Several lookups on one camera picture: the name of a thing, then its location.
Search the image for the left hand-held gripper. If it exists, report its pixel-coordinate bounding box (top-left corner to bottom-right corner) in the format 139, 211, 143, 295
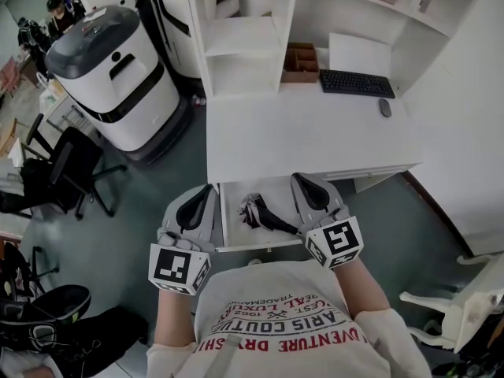
148, 183, 218, 297

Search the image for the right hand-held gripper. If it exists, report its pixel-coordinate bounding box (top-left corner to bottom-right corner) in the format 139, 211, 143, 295
290, 171, 364, 270

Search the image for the white desk drawer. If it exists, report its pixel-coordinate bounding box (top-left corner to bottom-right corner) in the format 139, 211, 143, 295
217, 175, 313, 254

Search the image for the black umbrella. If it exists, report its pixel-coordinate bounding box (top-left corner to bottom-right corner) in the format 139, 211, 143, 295
237, 193, 299, 236

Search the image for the person's right forearm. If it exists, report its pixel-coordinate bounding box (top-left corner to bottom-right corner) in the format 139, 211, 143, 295
333, 256, 391, 322

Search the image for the person's left forearm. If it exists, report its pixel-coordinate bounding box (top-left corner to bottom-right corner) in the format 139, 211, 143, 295
154, 285, 198, 348

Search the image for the person's left hand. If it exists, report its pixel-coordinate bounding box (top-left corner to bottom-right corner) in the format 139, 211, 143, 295
156, 229, 217, 254

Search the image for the person's right hand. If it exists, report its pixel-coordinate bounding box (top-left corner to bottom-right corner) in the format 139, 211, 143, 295
300, 206, 351, 236

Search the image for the person's white printed shirt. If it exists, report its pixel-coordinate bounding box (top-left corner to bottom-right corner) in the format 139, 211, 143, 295
146, 258, 434, 378

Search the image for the white desk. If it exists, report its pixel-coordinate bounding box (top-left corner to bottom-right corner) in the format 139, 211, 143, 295
205, 75, 426, 195

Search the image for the white wooden chair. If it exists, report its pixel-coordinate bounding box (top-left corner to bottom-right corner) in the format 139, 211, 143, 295
398, 250, 504, 354

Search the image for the black office chair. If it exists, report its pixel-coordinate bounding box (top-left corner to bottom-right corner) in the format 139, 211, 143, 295
18, 112, 128, 221

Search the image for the black keyboard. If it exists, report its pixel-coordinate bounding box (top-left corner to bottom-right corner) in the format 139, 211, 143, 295
318, 69, 396, 100

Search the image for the brown cardboard organizer box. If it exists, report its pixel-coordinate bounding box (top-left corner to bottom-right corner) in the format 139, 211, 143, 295
282, 42, 321, 85

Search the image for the white and grey robot machine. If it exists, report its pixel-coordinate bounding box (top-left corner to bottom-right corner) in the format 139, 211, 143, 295
44, 5, 195, 165

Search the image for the white shelf unit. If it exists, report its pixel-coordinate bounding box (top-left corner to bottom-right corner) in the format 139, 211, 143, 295
176, 0, 491, 102

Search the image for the white and black tall machine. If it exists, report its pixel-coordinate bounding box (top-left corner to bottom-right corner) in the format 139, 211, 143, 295
148, 0, 205, 80

